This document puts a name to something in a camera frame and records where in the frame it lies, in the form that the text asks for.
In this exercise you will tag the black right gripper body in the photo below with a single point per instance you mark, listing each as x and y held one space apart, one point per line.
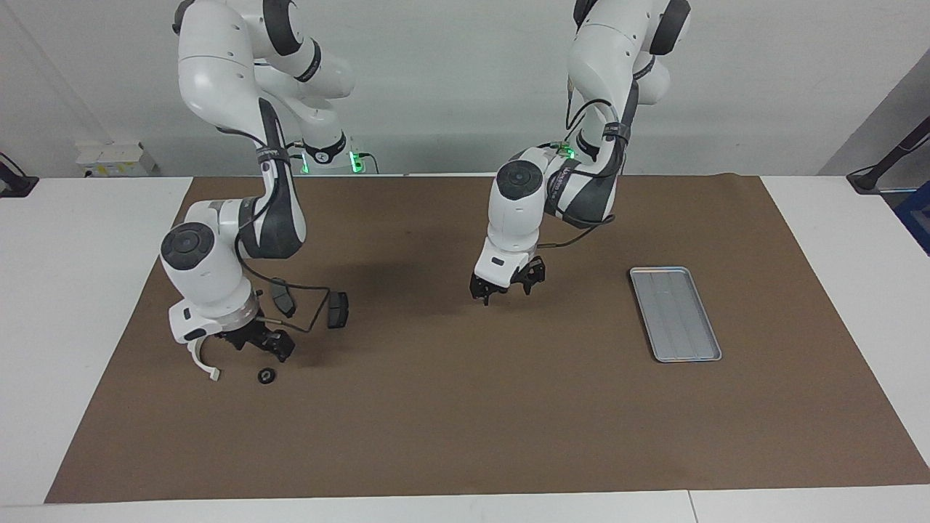
251 334

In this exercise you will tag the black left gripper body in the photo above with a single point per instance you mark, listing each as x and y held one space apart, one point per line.
508 276

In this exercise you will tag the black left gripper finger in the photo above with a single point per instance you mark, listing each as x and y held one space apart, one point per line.
533 285
483 296

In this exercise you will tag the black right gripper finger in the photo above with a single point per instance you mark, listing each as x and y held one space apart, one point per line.
288 349
272 350

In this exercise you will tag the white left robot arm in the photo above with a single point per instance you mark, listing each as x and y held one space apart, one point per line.
516 203

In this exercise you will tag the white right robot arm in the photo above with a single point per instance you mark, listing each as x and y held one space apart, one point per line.
203 269

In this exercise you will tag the silver metal tray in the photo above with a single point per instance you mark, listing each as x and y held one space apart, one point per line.
676 316

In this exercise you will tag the elongated dark brake pad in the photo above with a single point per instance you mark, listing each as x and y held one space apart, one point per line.
282 298

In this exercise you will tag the rectangular dark brake pad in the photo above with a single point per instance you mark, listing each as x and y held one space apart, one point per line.
338 310

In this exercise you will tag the brown table mat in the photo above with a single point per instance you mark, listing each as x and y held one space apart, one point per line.
472 407

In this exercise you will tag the black clamp stand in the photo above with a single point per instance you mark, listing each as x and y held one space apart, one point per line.
14 185
872 178

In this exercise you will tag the blue box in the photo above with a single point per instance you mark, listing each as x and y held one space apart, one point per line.
917 218

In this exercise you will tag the white semicircular plastic bracket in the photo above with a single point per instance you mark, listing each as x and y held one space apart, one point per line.
211 370

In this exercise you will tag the white wall power strip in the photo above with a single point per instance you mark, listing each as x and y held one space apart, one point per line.
116 156

